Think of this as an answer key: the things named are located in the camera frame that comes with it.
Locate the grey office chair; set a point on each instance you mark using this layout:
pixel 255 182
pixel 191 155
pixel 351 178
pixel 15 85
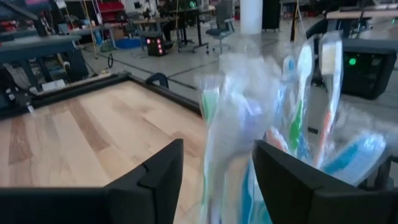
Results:
pixel 221 23

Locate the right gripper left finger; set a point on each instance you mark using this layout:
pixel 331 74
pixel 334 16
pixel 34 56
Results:
pixel 149 193

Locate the black table clamp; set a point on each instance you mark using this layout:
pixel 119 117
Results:
pixel 157 79

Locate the black desk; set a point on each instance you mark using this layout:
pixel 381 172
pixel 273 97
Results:
pixel 191 18

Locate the black PC tower green lights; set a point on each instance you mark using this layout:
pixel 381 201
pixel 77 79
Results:
pixel 367 68

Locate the white pillar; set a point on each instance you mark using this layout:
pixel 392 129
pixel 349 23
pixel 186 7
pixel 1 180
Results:
pixel 251 15

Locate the blue box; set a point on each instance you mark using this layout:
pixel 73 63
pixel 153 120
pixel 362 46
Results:
pixel 127 43

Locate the white paper box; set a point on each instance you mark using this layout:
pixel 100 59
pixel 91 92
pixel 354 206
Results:
pixel 53 84

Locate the black PC tower red lights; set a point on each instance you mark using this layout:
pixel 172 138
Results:
pixel 155 46

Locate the red storage bins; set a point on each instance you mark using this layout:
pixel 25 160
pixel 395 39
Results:
pixel 110 9

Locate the grey cluttered desk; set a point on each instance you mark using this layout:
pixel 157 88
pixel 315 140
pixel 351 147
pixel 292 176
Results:
pixel 90 29

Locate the wooden top grey desk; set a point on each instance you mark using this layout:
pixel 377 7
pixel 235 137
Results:
pixel 357 15

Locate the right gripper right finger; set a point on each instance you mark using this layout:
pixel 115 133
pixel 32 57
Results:
pixel 295 189

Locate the light blue toothbrush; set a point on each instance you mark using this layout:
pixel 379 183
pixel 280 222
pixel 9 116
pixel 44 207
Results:
pixel 354 157

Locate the black cabinet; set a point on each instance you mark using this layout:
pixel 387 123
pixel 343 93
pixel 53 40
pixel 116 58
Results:
pixel 271 14

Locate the black aluminium table frame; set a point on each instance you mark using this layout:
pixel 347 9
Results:
pixel 93 85

